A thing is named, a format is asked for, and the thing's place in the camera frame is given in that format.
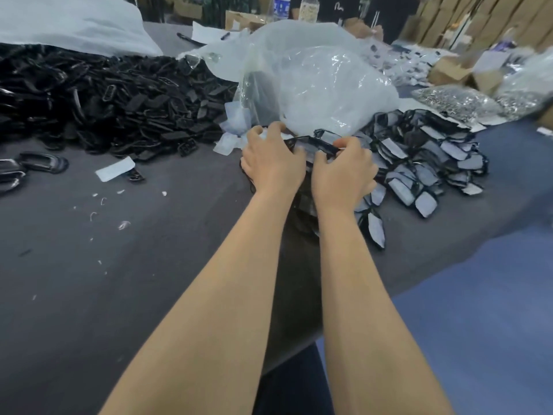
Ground open brown cardboard box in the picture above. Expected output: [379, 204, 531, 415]
[427, 51, 505, 96]

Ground white paper sheet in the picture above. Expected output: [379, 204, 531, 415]
[191, 21, 243, 44]

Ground pile of black plastic parts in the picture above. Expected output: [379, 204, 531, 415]
[0, 43, 240, 162]

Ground person's left forearm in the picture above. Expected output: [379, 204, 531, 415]
[99, 188, 300, 415]

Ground stack of brown cardboard boxes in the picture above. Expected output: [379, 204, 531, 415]
[399, 0, 553, 54]

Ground black framed label tag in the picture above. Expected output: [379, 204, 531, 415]
[286, 129, 346, 159]

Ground scatter of small white labels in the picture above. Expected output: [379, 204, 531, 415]
[371, 42, 438, 88]

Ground person's left hand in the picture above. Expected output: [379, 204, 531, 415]
[240, 122, 308, 198]

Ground large clear plastic bag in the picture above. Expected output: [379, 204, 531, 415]
[178, 19, 400, 145]

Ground clear bottle with white contents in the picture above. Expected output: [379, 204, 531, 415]
[300, 0, 320, 23]

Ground person's right hand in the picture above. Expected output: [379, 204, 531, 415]
[311, 137, 379, 215]

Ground pile of black framed tags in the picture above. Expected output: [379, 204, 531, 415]
[354, 109, 490, 250]

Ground large white sack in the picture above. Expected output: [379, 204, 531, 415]
[0, 0, 164, 57]

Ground white paper label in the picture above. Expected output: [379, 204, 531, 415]
[95, 156, 137, 183]

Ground small brown cardboard box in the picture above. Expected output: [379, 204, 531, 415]
[225, 10, 277, 34]

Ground bag of silver metal parts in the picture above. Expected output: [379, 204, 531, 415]
[411, 84, 505, 127]
[493, 52, 553, 122]

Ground black oval ring part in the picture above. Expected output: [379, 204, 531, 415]
[16, 151, 70, 174]
[0, 159, 27, 196]

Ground person's dark blue trousers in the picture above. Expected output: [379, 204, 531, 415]
[253, 339, 334, 415]

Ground person's right forearm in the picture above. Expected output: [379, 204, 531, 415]
[315, 205, 455, 415]

